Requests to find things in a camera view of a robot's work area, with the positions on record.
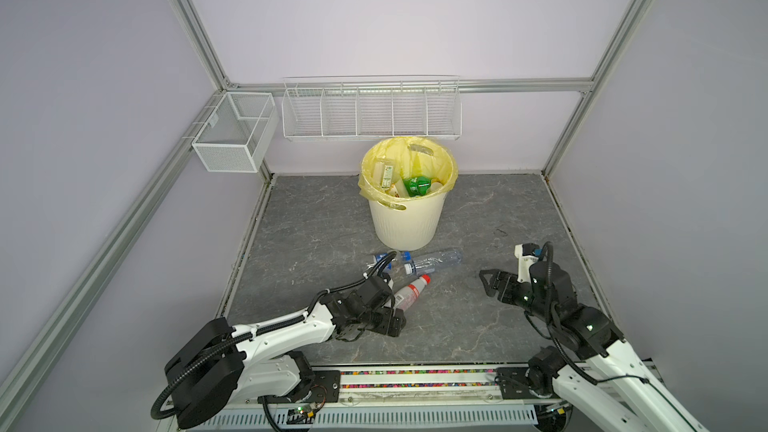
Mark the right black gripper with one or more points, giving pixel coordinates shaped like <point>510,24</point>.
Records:
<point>510,281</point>

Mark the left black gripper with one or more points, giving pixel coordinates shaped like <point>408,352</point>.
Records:
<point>395,329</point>

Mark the white bottle red cap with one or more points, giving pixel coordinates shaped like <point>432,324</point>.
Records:
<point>409,294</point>

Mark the green soda bottle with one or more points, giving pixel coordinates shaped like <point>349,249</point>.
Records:
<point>418,186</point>

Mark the clear bottle red white label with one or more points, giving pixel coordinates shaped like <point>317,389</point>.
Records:
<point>398,189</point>

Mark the clear bottle green label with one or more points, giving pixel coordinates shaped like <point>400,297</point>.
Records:
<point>383,173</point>

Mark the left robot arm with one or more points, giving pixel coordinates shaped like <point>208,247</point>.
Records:
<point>263,360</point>

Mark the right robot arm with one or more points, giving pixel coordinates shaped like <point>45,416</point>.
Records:
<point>589,364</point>

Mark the cream plastic waste bin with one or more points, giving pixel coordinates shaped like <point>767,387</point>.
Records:
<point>409,229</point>

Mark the yellow bin liner bag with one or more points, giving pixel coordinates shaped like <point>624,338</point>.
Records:
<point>414,156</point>

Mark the Pepsi water bottle blue label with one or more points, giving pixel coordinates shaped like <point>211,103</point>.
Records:
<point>385,262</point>

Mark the clear crushed water bottle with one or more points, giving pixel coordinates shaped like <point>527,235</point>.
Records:
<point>432,262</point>

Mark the small white mesh basket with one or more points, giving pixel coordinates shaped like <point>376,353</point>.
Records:
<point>236,134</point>

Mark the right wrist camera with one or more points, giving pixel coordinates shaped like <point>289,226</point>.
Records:
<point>527,255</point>

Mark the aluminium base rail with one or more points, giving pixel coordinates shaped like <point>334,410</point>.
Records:
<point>452,397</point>

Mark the long white wire shelf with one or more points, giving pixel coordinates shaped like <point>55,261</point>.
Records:
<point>371,107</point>

